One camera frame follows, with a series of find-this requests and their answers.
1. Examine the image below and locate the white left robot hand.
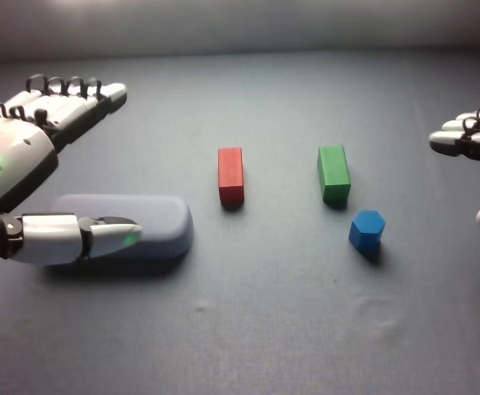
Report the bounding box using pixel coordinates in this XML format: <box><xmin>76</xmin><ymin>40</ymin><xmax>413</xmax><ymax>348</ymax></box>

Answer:
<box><xmin>0</xmin><ymin>73</ymin><xmax>144</xmax><ymax>267</ymax></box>

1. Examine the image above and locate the blue hexagonal wooden block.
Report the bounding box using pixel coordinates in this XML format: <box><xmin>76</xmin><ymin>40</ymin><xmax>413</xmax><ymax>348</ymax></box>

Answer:
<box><xmin>348</xmin><ymin>210</ymin><xmax>387</xmax><ymax>253</ymax></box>

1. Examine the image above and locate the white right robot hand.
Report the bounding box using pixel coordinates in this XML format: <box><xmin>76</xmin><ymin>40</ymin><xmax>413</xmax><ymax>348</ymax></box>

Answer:
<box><xmin>428</xmin><ymin>96</ymin><xmax>480</xmax><ymax>239</ymax></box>

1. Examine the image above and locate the red rectangular wooden block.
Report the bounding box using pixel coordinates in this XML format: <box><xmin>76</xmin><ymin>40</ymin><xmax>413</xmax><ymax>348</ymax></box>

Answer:
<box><xmin>217</xmin><ymin>146</ymin><xmax>245</xmax><ymax>208</ymax></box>

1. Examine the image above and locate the green rectangular wooden block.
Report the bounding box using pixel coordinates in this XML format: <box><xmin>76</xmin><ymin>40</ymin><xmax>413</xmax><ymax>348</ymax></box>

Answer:
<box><xmin>316</xmin><ymin>144</ymin><xmax>352</xmax><ymax>206</ymax></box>

